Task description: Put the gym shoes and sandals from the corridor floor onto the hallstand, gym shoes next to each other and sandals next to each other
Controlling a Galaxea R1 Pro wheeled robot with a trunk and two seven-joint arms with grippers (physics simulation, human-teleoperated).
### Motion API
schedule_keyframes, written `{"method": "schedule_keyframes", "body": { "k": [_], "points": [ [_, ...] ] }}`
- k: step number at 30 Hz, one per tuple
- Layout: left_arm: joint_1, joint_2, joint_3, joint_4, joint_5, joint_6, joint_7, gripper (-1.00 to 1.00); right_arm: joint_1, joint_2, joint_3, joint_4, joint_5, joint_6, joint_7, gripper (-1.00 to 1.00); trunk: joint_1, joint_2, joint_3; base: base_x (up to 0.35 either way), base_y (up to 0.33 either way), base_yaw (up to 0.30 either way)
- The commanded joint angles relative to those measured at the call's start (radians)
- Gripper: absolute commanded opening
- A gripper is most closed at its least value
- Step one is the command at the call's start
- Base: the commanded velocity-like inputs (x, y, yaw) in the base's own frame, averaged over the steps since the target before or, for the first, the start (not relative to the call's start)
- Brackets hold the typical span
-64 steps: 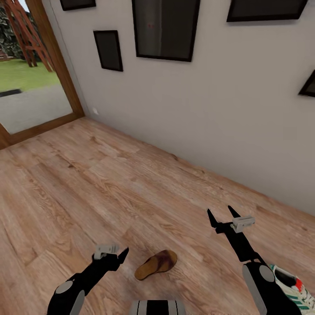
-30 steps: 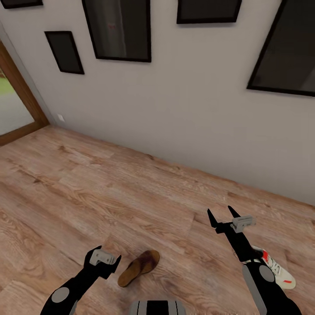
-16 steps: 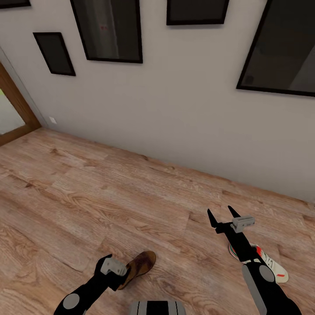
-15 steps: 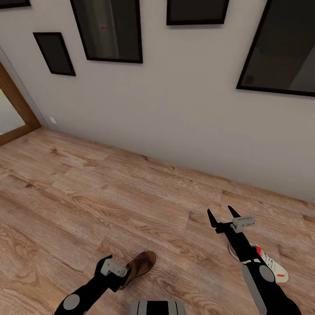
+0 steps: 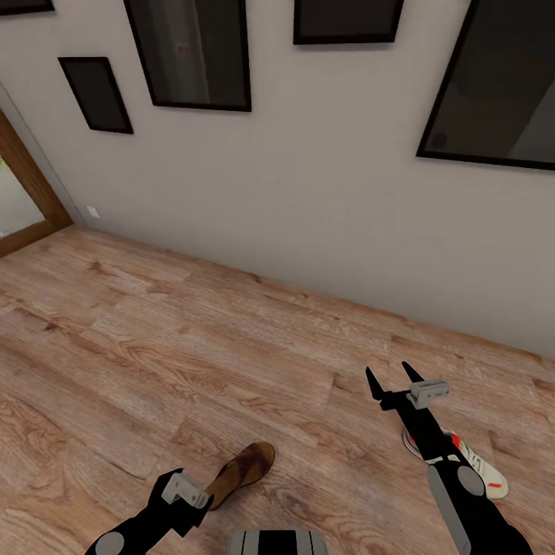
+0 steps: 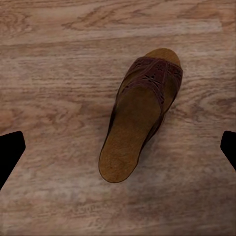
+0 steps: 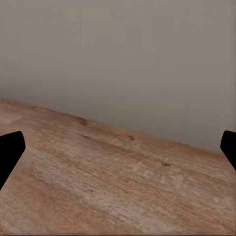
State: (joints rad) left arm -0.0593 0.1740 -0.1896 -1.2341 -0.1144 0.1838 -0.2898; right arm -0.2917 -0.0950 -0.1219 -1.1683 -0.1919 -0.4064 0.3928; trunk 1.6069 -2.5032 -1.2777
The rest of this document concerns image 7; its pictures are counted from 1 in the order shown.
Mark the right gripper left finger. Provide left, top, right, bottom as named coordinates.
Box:
left=0, top=131, right=26, bottom=190

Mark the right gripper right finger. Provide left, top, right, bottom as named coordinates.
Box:
left=221, top=131, right=236, bottom=170

